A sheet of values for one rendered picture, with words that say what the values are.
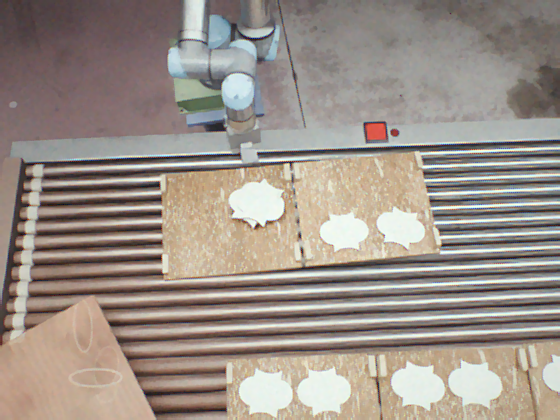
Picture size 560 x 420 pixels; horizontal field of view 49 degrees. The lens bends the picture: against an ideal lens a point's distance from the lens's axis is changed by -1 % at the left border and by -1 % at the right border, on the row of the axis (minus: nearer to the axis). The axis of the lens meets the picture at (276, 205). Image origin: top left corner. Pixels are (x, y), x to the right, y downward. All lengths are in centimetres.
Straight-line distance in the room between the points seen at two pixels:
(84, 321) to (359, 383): 77
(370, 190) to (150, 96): 168
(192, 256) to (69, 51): 201
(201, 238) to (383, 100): 168
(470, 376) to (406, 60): 207
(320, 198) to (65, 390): 91
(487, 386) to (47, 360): 118
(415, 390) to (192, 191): 88
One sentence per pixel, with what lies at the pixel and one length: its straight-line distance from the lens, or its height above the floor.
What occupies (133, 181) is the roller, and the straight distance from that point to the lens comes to 202.
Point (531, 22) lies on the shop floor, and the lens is 385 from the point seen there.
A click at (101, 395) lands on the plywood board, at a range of 170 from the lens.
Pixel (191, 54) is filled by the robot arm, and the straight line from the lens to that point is 158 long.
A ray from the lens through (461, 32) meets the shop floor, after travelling 368.
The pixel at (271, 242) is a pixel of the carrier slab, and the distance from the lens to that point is 186.
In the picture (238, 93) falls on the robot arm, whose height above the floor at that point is 147.
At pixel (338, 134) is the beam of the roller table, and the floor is 92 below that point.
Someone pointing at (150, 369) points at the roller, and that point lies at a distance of 181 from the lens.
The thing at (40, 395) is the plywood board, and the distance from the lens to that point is 175.
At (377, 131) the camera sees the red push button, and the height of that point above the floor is 93.
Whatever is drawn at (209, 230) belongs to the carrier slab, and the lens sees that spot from 189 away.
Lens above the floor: 266
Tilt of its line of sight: 65 degrees down
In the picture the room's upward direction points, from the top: straight up
